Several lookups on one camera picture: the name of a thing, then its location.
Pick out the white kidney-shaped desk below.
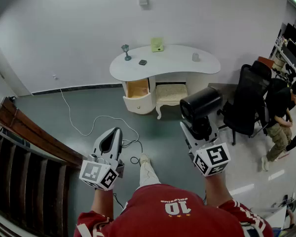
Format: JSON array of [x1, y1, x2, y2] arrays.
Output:
[[110, 44, 222, 115]]

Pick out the cluttered equipment shelf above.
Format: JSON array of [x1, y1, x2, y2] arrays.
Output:
[[271, 22, 296, 83]]

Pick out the person's right forearm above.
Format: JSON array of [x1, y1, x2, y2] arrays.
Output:
[[205, 173, 234, 208]]

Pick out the black office chair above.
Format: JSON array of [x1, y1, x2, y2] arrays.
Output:
[[217, 60, 287, 147]]

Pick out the cream large drawer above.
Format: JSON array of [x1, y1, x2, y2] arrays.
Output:
[[122, 79, 154, 115]]

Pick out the dark wooden banister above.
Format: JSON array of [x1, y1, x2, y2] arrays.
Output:
[[0, 97, 83, 237]]

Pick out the light green desk fan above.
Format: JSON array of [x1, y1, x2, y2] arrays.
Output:
[[150, 37, 164, 53]]

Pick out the brown box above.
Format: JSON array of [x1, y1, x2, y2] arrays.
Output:
[[258, 56, 275, 70]]

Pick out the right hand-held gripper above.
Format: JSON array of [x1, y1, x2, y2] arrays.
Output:
[[180, 121, 231, 178]]

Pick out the person's beige trousers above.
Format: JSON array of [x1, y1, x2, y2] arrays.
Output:
[[139, 160, 161, 189]]

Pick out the cream padded stool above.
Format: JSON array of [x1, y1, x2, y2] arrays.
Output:
[[155, 82, 188, 120]]

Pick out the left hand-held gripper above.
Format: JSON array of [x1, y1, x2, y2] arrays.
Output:
[[78, 127, 125, 191]]

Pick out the person's left white shoe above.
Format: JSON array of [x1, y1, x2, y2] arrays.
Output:
[[139, 153, 150, 166]]

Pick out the white floor cable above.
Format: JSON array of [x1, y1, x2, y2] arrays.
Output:
[[60, 88, 140, 143]]

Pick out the person's red jersey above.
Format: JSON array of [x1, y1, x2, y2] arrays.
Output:
[[74, 184, 274, 237]]

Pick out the black tripod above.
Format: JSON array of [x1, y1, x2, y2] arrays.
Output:
[[271, 194, 296, 210]]

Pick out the person's left forearm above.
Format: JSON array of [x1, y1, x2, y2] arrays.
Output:
[[90, 188, 114, 219]]

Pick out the green lantern lamp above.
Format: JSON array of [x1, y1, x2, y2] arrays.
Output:
[[120, 44, 132, 61]]

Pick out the black floor cable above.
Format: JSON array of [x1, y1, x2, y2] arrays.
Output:
[[112, 139, 144, 208]]

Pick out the black hair dryer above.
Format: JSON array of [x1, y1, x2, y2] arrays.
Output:
[[179, 86, 223, 141]]

